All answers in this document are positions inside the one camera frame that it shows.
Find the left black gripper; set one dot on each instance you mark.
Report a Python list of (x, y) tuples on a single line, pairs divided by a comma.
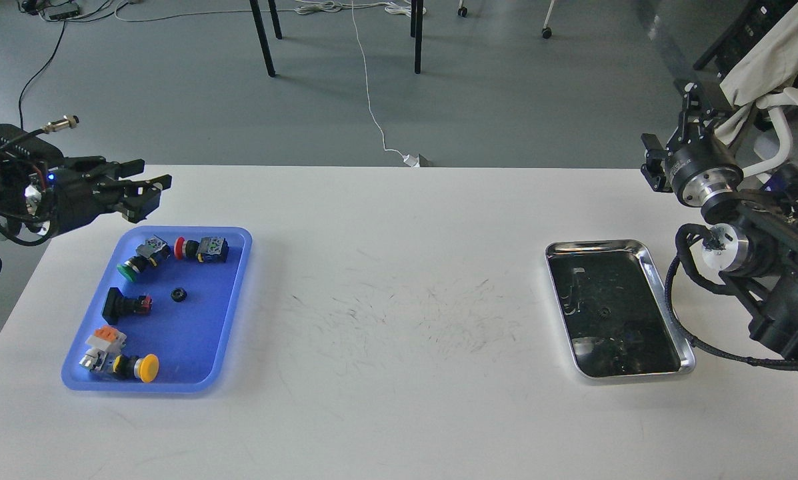
[(77, 199)]

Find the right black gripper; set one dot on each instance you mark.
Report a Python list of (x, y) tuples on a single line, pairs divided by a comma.
[(703, 167)]

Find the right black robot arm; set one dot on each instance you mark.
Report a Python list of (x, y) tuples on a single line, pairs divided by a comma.
[(747, 246)]

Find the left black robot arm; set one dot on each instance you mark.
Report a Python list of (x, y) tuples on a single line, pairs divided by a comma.
[(44, 193)]

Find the blue plastic tray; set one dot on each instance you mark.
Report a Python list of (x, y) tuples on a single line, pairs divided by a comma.
[(189, 338)]

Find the orange white contact block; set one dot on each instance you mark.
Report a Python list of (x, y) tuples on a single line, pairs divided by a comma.
[(108, 339)]

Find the black power strip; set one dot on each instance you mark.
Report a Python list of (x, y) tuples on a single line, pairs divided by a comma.
[(61, 12)]

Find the yellow mushroom push button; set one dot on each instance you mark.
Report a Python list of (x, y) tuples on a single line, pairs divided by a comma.
[(123, 367)]

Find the silver metal tray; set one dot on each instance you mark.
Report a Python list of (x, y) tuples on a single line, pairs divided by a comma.
[(611, 299)]

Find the black table leg left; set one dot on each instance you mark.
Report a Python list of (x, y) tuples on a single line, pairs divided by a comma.
[(258, 20)]

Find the black table leg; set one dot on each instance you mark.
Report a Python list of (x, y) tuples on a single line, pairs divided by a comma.
[(258, 20), (417, 15)]

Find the white power adapter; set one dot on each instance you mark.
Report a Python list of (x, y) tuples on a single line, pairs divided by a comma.
[(416, 161)]

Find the black table leg right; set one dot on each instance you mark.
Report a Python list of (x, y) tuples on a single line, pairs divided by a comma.
[(417, 15)]

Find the green push button switch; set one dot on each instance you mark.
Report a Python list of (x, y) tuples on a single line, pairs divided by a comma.
[(152, 252)]

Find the white chair frame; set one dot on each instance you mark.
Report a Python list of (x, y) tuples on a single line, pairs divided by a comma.
[(769, 136)]

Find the red push button switch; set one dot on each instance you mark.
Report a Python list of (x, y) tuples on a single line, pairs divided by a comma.
[(213, 249)]

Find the black selector switch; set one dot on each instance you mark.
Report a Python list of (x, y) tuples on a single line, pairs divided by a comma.
[(116, 305)]

